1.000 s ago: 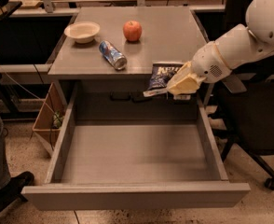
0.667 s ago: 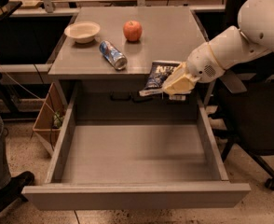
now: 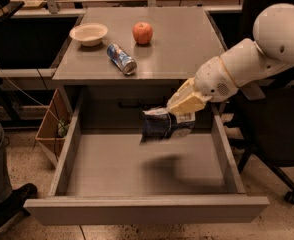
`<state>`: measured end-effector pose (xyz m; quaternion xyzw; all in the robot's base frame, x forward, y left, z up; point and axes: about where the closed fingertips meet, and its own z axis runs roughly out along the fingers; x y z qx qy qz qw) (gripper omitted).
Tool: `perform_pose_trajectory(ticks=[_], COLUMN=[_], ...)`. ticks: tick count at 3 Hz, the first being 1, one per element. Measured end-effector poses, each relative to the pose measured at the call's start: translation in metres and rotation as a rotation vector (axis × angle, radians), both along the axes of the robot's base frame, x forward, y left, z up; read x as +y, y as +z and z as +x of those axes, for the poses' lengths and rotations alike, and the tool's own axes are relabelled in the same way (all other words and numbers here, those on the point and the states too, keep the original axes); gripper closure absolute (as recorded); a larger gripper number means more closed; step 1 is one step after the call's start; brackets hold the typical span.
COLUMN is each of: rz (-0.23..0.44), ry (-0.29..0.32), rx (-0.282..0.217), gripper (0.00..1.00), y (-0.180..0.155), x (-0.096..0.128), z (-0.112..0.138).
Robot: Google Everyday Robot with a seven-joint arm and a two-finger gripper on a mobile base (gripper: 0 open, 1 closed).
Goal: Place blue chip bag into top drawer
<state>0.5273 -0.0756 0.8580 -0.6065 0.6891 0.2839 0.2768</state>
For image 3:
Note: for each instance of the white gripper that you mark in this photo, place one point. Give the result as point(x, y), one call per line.
point(214, 78)

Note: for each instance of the blue chip bag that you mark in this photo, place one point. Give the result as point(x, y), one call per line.
point(160, 125)

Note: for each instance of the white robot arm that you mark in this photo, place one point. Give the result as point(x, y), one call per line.
point(270, 51)

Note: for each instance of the grey drawer cabinet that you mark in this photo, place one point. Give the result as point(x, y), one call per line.
point(183, 39)

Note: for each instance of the grey open top drawer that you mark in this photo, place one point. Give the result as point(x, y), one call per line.
point(106, 176)

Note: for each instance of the blue soda can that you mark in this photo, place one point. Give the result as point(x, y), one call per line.
point(125, 63)

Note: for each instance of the red apple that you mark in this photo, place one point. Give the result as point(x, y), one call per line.
point(142, 33)

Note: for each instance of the black office chair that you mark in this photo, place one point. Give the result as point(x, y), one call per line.
point(267, 124)

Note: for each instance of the white paper bowl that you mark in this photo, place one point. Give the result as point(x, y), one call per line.
point(89, 34)

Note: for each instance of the cardboard box with trash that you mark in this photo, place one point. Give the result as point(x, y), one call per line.
point(50, 141)

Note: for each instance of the black shoe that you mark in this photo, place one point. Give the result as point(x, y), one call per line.
point(15, 202)

